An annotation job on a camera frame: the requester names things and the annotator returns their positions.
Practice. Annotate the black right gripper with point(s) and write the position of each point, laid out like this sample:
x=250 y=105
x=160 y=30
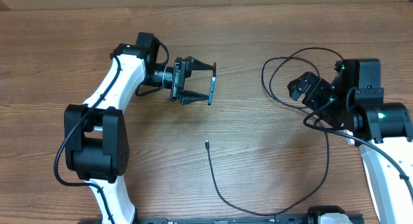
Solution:
x=313 y=87

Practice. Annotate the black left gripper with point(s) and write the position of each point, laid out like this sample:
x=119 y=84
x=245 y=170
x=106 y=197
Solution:
x=186 y=96

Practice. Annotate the blue Galaxy smartphone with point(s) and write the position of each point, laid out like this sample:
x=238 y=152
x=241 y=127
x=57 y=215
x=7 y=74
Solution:
x=211 y=92

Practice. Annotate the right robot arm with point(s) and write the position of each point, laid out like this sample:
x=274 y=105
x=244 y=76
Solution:
x=354 y=102

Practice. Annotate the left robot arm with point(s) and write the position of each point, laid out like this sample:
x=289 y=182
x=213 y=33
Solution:
x=95 y=150

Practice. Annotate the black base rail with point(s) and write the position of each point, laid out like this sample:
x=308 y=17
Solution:
x=280 y=219

